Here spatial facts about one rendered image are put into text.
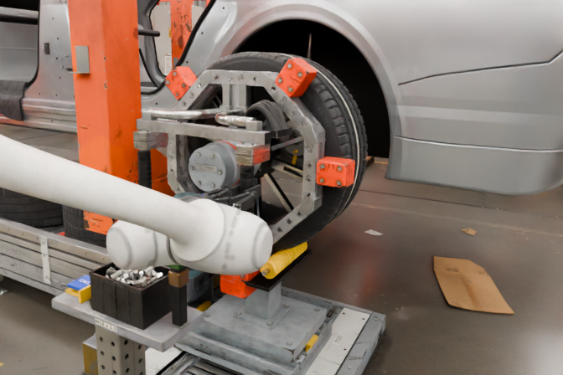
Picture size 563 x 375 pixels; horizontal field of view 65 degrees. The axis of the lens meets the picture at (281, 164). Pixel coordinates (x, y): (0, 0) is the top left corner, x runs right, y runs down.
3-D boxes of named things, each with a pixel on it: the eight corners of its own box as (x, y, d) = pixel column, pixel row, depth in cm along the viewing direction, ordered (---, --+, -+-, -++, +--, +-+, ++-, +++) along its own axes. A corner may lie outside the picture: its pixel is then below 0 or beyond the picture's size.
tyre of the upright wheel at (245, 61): (240, 244, 181) (395, 211, 148) (204, 266, 160) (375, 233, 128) (188, 90, 179) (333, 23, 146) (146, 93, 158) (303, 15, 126)
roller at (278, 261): (310, 250, 162) (311, 235, 160) (271, 284, 136) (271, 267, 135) (296, 247, 164) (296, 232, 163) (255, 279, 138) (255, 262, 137)
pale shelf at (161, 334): (204, 321, 127) (204, 310, 126) (162, 353, 112) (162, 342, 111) (98, 284, 146) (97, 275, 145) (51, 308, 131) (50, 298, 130)
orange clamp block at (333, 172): (325, 178, 131) (353, 182, 127) (314, 184, 124) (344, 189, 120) (326, 156, 130) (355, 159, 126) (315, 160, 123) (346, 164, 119)
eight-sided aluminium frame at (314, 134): (320, 254, 135) (329, 73, 123) (312, 262, 130) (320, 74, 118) (180, 222, 159) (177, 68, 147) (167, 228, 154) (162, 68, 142)
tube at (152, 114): (232, 119, 134) (232, 83, 132) (192, 125, 117) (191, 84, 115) (186, 114, 142) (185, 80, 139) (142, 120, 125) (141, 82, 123)
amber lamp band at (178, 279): (189, 282, 118) (189, 268, 117) (179, 289, 114) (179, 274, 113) (178, 279, 119) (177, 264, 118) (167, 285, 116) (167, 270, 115)
